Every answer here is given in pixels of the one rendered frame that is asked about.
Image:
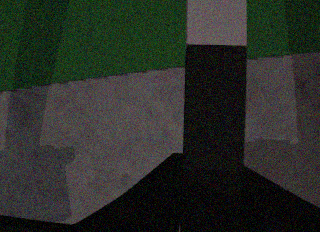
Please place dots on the green putting mat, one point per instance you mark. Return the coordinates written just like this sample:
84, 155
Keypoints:
49, 41

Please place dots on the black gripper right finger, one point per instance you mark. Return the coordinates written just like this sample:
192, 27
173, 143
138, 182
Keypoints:
267, 207

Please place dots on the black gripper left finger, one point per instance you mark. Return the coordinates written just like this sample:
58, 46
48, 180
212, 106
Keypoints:
152, 205

